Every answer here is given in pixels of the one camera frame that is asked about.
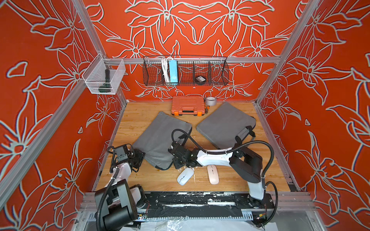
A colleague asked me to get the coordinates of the grey laptop bag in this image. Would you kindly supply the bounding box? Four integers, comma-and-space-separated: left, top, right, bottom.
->
133, 112, 192, 170
196, 103, 256, 149

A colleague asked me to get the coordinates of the pink computer mouse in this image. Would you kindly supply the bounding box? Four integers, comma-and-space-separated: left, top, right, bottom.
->
207, 165, 219, 185

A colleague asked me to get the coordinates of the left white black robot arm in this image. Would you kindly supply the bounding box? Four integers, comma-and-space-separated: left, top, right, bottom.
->
94, 144, 145, 231

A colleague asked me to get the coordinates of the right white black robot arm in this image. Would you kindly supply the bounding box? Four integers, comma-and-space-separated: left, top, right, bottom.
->
168, 129, 278, 229

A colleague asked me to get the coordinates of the white computer mouse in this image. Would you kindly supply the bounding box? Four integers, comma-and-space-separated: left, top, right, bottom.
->
177, 168, 194, 186

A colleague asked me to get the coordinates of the orange tool case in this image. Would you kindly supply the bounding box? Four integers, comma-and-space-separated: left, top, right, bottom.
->
171, 96, 206, 116

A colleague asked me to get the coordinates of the dark green flashlight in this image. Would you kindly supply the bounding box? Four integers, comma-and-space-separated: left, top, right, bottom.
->
98, 69, 111, 93

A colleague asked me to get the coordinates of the small black square device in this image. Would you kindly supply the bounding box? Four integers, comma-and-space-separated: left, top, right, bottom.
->
194, 76, 207, 85

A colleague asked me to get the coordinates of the light blue power bank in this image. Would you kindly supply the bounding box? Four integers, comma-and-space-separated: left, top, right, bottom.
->
168, 60, 178, 85

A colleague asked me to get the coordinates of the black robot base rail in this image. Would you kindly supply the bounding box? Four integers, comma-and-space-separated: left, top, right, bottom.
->
138, 192, 275, 220

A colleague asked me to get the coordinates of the grey duct tape roll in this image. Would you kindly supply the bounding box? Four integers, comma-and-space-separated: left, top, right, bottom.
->
205, 97, 217, 106

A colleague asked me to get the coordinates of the clear acrylic wall box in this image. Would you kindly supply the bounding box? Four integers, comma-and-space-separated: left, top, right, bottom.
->
82, 54, 126, 95

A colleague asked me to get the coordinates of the black wire wall basket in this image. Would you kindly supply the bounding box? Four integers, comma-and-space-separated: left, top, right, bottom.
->
143, 55, 229, 87

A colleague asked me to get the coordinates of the white coiled cable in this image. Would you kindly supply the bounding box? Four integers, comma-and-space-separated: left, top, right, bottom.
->
160, 57, 171, 84

